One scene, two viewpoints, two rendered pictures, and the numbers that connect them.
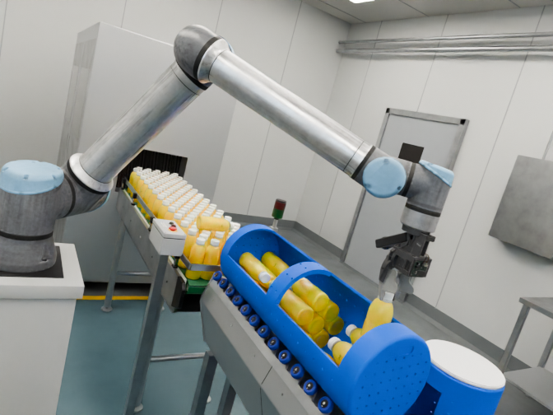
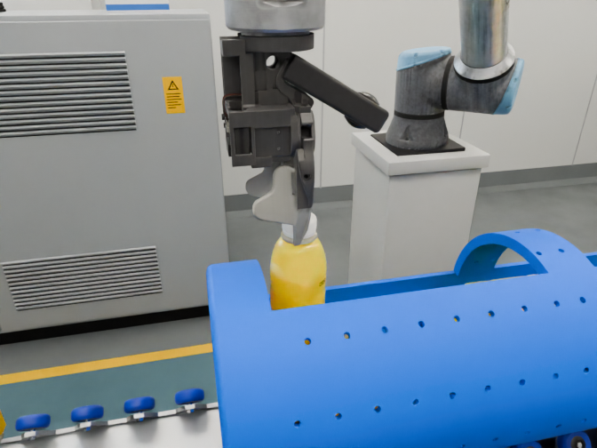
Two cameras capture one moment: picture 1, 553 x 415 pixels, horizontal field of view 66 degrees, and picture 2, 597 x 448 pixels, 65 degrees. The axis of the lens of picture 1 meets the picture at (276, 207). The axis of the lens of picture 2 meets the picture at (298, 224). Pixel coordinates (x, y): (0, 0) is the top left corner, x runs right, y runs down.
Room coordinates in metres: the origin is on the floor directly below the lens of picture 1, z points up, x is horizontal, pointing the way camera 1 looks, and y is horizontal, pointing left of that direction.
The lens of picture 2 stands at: (1.26, -0.79, 1.53)
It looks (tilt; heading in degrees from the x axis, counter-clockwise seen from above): 27 degrees down; 110
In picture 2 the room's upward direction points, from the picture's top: straight up
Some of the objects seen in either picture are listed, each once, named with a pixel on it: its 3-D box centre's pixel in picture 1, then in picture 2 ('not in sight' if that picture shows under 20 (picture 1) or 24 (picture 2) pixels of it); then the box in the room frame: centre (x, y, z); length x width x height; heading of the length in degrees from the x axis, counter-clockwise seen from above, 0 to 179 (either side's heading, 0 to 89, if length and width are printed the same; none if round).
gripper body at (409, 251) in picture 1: (411, 250); (269, 100); (1.08, -0.37, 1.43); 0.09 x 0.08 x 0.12; 32
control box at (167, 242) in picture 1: (167, 236); not in sight; (1.82, 0.44, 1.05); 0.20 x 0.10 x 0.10; 32
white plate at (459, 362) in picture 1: (462, 362); not in sight; (1.39, -0.77, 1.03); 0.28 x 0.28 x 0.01
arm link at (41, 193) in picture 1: (31, 195); (425, 79); (1.13, 0.67, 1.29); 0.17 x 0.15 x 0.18; 169
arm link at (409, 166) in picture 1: (386, 173); not in sight; (1.10, -0.25, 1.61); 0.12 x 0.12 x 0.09; 79
